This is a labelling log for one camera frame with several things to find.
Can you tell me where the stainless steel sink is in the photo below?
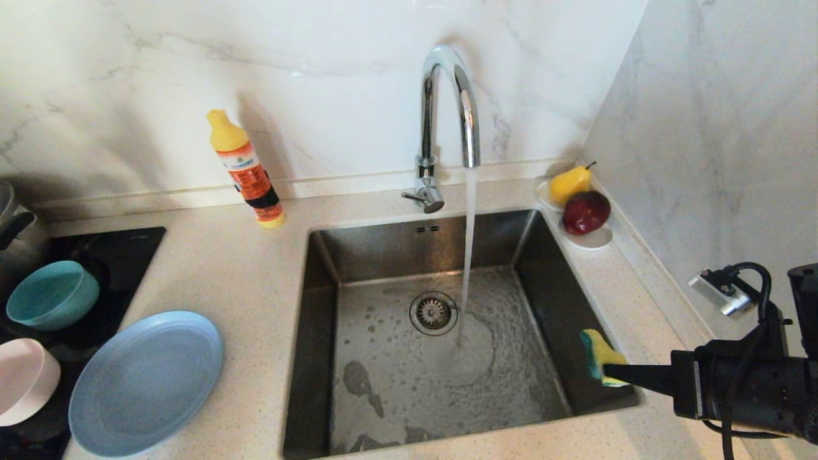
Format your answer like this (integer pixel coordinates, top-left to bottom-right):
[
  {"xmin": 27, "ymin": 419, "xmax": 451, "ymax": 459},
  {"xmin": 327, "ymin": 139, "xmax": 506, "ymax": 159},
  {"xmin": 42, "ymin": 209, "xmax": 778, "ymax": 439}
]
[{"xmin": 282, "ymin": 208, "xmax": 643, "ymax": 459}]

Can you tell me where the pink bowl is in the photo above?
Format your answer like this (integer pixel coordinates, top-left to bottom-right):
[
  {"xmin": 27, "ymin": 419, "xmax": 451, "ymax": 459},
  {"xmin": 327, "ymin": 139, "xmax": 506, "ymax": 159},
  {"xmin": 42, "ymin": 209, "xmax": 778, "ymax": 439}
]
[{"xmin": 0, "ymin": 337, "xmax": 62, "ymax": 427}]

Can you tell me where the yellow pear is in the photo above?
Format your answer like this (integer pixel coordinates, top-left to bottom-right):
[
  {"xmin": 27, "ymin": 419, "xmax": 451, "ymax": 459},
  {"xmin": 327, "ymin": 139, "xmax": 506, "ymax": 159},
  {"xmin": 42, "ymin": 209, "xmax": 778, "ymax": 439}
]
[{"xmin": 548, "ymin": 161, "xmax": 596, "ymax": 206}]

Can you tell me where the chrome gooseneck faucet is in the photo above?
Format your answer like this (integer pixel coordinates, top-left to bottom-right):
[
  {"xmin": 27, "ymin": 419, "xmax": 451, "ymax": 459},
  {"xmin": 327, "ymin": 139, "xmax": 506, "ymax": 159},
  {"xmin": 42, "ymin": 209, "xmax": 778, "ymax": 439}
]
[{"xmin": 401, "ymin": 43, "xmax": 481, "ymax": 214}]

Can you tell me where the yellow green sponge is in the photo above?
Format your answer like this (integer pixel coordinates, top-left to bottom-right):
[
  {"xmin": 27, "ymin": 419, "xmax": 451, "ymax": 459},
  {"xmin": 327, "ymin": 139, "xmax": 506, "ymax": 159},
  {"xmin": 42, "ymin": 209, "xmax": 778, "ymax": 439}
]
[{"xmin": 580, "ymin": 328, "xmax": 630, "ymax": 388}]

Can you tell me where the black induction cooktop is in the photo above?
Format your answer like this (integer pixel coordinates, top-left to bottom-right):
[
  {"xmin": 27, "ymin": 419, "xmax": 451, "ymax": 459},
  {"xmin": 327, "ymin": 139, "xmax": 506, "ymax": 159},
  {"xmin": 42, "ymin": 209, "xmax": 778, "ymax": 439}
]
[{"xmin": 0, "ymin": 227, "xmax": 166, "ymax": 460}]

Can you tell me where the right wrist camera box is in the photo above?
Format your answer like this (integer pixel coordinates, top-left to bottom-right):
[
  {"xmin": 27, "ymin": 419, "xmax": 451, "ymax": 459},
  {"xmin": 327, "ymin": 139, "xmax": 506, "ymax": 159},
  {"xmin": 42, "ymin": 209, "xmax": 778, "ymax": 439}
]
[{"xmin": 688, "ymin": 267, "xmax": 755, "ymax": 318}]

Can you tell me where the blue-grey plate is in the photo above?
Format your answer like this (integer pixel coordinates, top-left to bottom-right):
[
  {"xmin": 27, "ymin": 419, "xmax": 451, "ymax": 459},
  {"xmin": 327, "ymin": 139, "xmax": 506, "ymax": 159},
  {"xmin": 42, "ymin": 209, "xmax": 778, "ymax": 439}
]
[{"xmin": 68, "ymin": 310, "xmax": 224, "ymax": 458}]

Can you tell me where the small white dish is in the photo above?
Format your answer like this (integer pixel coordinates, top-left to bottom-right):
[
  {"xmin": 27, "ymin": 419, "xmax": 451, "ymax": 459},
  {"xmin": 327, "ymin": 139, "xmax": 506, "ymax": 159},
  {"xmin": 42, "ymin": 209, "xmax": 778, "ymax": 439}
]
[
  {"xmin": 558, "ymin": 224, "xmax": 614, "ymax": 250},
  {"xmin": 535, "ymin": 180, "xmax": 566, "ymax": 211}
]

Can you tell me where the round metal drain strainer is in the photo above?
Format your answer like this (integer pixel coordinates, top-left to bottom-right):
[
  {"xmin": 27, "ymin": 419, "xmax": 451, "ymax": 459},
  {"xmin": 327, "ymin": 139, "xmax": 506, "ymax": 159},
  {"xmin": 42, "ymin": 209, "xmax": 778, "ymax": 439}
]
[{"xmin": 409, "ymin": 291, "xmax": 459, "ymax": 337}]

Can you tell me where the teal bowl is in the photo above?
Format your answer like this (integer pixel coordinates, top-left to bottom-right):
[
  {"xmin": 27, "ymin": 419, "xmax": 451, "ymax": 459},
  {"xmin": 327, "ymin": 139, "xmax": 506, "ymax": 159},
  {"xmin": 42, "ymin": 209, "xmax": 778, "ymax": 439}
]
[{"xmin": 6, "ymin": 260, "xmax": 101, "ymax": 332}]

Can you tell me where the yellow orange detergent bottle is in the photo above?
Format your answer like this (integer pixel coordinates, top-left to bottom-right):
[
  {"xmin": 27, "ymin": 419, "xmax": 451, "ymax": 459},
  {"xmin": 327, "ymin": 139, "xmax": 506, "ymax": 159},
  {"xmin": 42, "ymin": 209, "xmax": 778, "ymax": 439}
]
[{"xmin": 205, "ymin": 109, "xmax": 286, "ymax": 229}]

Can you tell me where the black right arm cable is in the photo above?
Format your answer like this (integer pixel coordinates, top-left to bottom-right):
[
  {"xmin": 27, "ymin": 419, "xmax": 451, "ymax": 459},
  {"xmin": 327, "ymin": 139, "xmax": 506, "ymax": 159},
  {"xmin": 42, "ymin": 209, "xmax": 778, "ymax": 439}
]
[{"xmin": 702, "ymin": 261, "xmax": 796, "ymax": 460}]

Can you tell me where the dark red apple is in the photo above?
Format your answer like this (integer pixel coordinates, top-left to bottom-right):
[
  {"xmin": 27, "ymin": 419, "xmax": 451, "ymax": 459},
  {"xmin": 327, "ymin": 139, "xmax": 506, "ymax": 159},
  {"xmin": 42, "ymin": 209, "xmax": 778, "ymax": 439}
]
[{"xmin": 561, "ymin": 190, "xmax": 612, "ymax": 236}]

